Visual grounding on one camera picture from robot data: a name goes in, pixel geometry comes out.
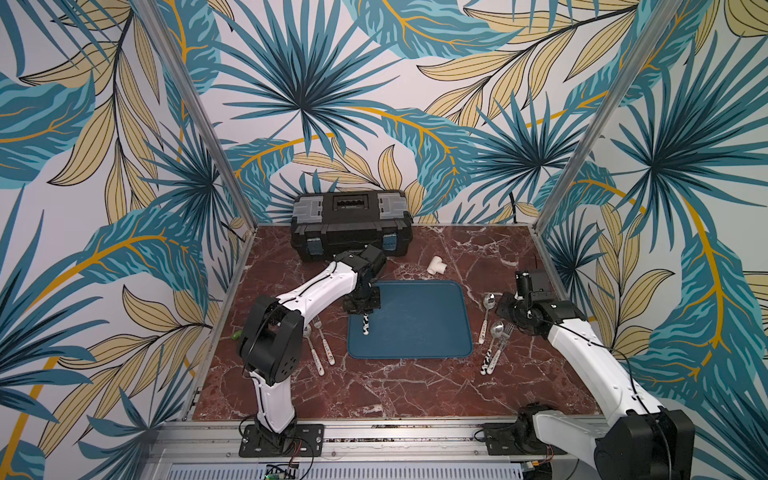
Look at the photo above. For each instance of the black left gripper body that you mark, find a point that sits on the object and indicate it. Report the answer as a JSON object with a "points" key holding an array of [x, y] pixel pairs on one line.
{"points": [[363, 299]]}

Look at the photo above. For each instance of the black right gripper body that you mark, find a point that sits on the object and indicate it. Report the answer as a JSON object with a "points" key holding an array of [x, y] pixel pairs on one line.
{"points": [[508, 306]]}

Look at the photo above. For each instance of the spoon with cow-pattern handle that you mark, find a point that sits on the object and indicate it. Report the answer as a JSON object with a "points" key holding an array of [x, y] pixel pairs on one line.
{"points": [[496, 330]]}

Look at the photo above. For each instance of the spoon with panda handle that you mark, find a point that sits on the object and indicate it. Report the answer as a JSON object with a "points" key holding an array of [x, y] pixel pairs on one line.
{"points": [[489, 302]]}

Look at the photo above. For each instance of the fork with hello kitty handle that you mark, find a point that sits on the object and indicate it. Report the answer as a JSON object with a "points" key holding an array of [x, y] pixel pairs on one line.
{"points": [[328, 352]]}

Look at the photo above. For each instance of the spoon with hello kitty handle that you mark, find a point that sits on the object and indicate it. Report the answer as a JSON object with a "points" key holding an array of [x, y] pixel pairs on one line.
{"points": [[314, 354]]}

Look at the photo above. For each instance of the fork with panda handle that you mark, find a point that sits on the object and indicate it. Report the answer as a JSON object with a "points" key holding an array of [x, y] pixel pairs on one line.
{"points": [[508, 329]]}

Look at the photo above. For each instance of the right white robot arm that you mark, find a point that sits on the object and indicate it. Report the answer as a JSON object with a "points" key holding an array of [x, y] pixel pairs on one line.
{"points": [[642, 439]]}

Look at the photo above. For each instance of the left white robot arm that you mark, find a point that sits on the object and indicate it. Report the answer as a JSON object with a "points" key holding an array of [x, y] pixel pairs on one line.
{"points": [[270, 344]]}

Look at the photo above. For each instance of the teal plastic tray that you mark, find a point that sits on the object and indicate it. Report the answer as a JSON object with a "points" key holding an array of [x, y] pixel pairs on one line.
{"points": [[418, 319]]}

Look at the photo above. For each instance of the white PVC tee fitting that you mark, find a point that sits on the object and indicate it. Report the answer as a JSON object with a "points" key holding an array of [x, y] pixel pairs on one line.
{"points": [[436, 266]]}

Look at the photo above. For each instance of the black toolbox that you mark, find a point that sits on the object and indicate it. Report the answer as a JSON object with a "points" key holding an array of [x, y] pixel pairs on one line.
{"points": [[324, 225]]}

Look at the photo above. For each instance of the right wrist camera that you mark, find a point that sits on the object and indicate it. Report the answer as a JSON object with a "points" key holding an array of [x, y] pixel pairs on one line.
{"points": [[534, 285]]}

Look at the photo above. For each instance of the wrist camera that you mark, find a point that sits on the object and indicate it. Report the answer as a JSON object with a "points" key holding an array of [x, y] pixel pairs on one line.
{"points": [[534, 285], [370, 261]]}

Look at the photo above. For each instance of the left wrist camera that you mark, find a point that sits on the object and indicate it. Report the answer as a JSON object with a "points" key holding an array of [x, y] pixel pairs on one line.
{"points": [[370, 261]]}

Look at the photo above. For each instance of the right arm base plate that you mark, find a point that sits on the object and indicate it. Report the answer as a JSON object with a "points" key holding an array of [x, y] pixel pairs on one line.
{"points": [[510, 439]]}

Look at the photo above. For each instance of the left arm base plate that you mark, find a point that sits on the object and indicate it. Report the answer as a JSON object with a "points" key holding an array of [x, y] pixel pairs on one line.
{"points": [[300, 440]]}

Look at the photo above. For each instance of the aluminium front rail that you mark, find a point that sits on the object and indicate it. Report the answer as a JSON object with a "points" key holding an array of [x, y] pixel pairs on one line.
{"points": [[354, 440]]}

